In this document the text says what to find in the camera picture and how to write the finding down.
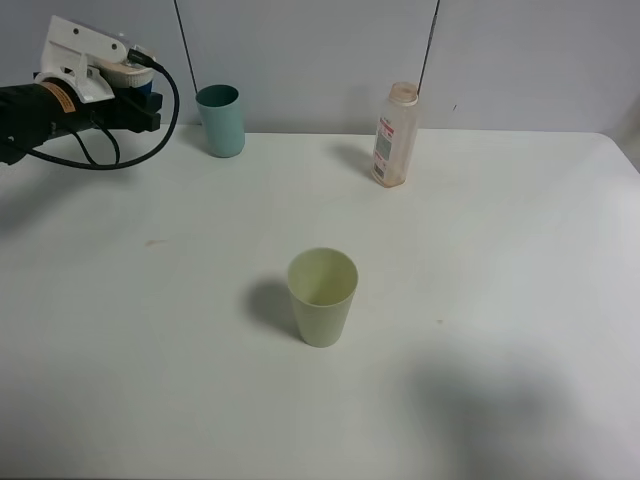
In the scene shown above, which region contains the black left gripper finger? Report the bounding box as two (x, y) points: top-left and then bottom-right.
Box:
(117, 85), (163, 114)
(112, 111), (161, 133)

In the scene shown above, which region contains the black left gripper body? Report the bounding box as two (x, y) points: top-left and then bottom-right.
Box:
(1, 82), (121, 165)

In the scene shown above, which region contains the glass cup with blue sleeve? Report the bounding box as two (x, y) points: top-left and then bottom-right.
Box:
(99, 61), (154, 95)

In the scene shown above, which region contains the clear plastic drink bottle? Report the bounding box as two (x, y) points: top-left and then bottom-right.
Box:
(372, 82), (419, 188)

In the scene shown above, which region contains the teal plastic cup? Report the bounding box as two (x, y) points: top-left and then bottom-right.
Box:
(196, 84), (245, 158)

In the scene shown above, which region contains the light green plastic cup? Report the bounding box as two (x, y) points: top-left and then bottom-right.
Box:
(287, 247), (359, 348)

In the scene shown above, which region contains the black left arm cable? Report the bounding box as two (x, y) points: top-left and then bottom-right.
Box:
(19, 44), (180, 171)

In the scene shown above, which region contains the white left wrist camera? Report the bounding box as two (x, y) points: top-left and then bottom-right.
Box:
(34, 16), (151, 104)

